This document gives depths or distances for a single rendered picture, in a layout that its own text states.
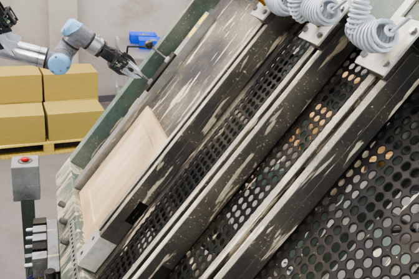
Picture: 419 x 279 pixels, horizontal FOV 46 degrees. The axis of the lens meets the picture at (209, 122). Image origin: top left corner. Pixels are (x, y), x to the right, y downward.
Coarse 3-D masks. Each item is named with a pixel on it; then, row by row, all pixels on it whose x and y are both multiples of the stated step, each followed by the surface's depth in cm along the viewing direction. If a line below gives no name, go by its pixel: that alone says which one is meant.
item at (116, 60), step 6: (102, 48) 189; (96, 54) 190; (102, 54) 188; (108, 54) 191; (114, 54) 191; (120, 54) 190; (108, 60) 191; (114, 60) 190; (120, 60) 192; (126, 60) 193; (108, 66) 192; (114, 66) 193; (120, 66) 194
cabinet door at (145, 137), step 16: (144, 112) 205; (144, 128) 196; (160, 128) 184; (128, 144) 200; (144, 144) 188; (160, 144) 176; (112, 160) 204; (128, 160) 191; (144, 160) 180; (96, 176) 207; (112, 176) 195; (128, 176) 183; (80, 192) 211; (96, 192) 198; (112, 192) 186; (96, 208) 190; (112, 208) 178; (96, 224) 181
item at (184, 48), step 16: (208, 16) 204; (192, 48) 207; (176, 64) 207; (160, 80) 208; (144, 96) 209; (128, 112) 213; (128, 128) 211; (112, 144) 212; (96, 160) 212; (80, 176) 215
